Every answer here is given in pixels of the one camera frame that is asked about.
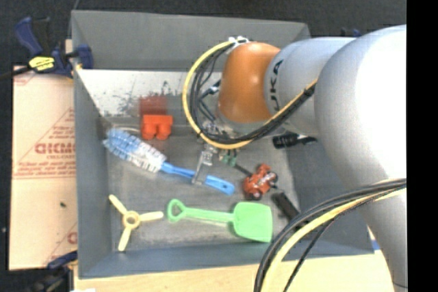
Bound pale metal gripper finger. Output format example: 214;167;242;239
192;145;216;186

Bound red toy car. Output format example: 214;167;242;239
242;163;279;201

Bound orange-red toy building block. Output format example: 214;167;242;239
140;114;175;142

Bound blue and white bottle brush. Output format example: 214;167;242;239
102;127;236;197

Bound green toy shovel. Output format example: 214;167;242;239
166;198;274;244

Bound black flat bar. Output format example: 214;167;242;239
271;192;302;222

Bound grey metal bin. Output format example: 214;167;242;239
70;10;376;280

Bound brown cardboard board, red print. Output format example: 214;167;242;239
8;66;79;271

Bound black cylinder on white bracket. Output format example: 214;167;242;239
272;133;318;150

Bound pale yellow toy propeller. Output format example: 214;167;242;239
107;194;165;252

